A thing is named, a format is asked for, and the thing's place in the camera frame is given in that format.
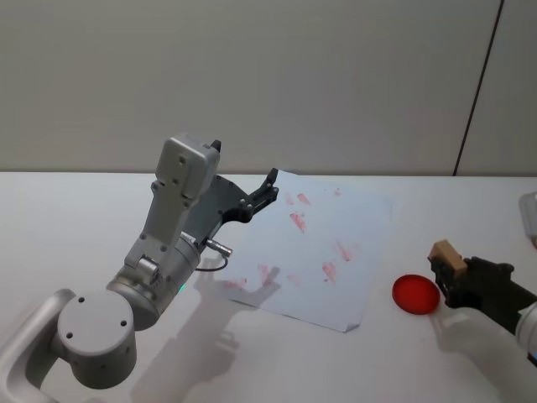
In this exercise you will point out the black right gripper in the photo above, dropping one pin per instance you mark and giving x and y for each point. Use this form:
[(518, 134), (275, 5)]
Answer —
[(491, 294)]

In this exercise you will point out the round red ink pad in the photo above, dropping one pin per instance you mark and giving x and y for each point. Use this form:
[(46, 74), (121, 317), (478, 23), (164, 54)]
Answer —
[(416, 294)]

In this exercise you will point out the tan wooden stamp block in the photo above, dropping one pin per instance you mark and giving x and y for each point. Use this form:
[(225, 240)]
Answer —
[(449, 255)]

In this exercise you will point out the white paper with red marks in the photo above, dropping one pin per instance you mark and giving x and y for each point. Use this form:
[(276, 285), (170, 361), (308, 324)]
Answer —
[(319, 235)]

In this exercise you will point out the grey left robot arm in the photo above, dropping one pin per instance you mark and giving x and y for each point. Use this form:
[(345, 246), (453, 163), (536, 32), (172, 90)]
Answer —
[(96, 336)]

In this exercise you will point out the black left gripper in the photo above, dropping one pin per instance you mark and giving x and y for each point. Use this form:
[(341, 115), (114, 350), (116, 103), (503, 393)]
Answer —
[(214, 205)]

